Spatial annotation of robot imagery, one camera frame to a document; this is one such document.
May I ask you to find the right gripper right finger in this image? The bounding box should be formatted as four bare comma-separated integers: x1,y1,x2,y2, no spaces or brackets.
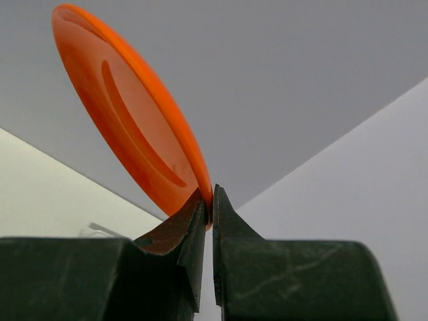
213,186,398,320

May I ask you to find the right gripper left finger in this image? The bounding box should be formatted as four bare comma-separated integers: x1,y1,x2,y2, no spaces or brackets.
1,190,206,320

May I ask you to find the orange plate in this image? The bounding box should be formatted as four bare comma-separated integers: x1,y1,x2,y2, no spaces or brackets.
51,3,213,216

